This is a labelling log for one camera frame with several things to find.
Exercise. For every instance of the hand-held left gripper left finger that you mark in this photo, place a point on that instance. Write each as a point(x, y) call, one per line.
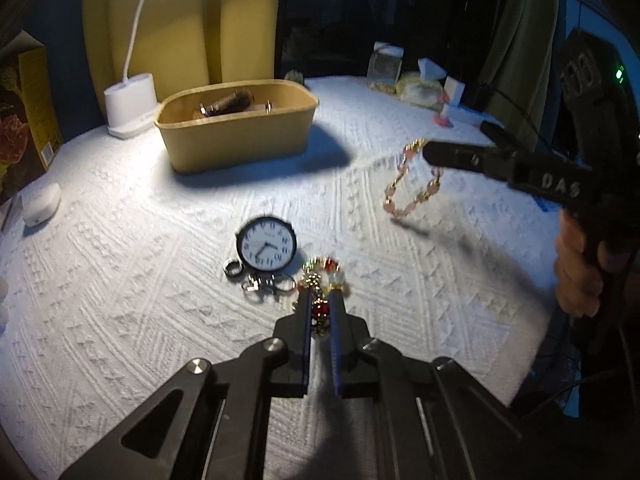
point(303, 332)

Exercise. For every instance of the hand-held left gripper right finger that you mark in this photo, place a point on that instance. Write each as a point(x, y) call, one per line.
point(336, 342)

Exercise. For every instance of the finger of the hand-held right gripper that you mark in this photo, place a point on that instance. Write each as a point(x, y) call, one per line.
point(465, 160)
point(500, 135)

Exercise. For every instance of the tan oval storage box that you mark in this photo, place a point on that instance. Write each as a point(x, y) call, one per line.
point(235, 135)

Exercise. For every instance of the person's right hand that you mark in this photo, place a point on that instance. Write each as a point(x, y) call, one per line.
point(575, 270)

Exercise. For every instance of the pink and white bottle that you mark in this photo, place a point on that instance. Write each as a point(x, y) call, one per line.
point(447, 100)

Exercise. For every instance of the yellow plastic bag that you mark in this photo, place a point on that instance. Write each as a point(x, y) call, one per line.
point(420, 91)

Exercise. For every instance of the black pocket watch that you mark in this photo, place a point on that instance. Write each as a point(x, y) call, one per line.
point(266, 246)

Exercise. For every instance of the white tissue pack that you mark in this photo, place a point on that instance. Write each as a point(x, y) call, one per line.
point(431, 67)

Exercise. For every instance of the green hanging cloth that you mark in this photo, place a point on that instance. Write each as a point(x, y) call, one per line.
point(520, 35)

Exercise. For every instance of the clear glass jar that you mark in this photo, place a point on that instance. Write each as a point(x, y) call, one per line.
point(384, 70)

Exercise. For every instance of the white textured bedspread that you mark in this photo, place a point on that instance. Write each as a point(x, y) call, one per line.
point(150, 285)

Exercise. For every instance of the white desk lamp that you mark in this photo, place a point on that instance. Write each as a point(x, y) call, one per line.
point(131, 102)

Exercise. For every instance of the white round device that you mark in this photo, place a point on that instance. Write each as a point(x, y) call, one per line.
point(42, 205)

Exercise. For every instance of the yellow printed box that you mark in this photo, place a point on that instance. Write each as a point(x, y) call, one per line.
point(27, 110)

